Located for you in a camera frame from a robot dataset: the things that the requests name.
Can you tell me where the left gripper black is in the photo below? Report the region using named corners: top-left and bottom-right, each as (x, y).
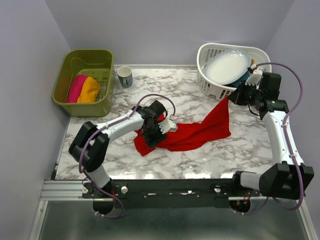
top-left (142, 120), bottom-right (168, 149)

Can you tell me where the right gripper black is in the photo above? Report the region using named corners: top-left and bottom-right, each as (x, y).
top-left (227, 80), bottom-right (264, 106)

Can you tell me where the white plastic dish basket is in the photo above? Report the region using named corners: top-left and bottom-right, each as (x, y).
top-left (196, 43), bottom-right (270, 101)

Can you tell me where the red t shirt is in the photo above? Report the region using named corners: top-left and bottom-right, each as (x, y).
top-left (134, 98), bottom-right (231, 156)

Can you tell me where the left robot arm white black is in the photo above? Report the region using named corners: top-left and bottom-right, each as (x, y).
top-left (68, 100), bottom-right (167, 198)

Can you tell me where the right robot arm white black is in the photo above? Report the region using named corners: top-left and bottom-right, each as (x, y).
top-left (228, 69), bottom-right (314, 200)

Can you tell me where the teal plate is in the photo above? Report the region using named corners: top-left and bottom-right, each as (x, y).
top-left (232, 71), bottom-right (250, 88)

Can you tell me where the white oval plate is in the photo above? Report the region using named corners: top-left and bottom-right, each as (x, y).
top-left (203, 49), bottom-right (252, 87)

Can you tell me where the grey white mug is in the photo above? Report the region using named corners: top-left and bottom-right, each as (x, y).
top-left (117, 65), bottom-right (133, 88)

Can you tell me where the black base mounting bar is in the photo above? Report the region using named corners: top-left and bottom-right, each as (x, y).
top-left (82, 178), bottom-right (260, 213)

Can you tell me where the orange rolled t shirt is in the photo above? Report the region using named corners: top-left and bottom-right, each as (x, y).
top-left (77, 76), bottom-right (100, 104)

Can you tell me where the olive green plastic bin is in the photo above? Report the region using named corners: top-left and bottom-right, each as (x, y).
top-left (52, 49), bottom-right (115, 118)

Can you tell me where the pink rolled t shirt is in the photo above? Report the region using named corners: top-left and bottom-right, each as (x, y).
top-left (66, 74), bottom-right (87, 103)

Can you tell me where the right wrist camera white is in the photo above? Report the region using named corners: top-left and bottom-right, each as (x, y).
top-left (245, 64), bottom-right (263, 86)

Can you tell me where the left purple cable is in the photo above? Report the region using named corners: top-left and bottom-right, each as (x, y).
top-left (78, 93), bottom-right (176, 219)

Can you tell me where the purple cable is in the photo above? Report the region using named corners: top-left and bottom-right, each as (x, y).
top-left (78, 93), bottom-right (176, 219)
top-left (234, 62), bottom-right (306, 216)

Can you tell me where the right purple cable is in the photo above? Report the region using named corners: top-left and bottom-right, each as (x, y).
top-left (234, 62), bottom-right (306, 216)

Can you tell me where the aluminium frame rail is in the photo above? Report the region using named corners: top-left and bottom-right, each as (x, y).
top-left (39, 177), bottom-right (306, 201)

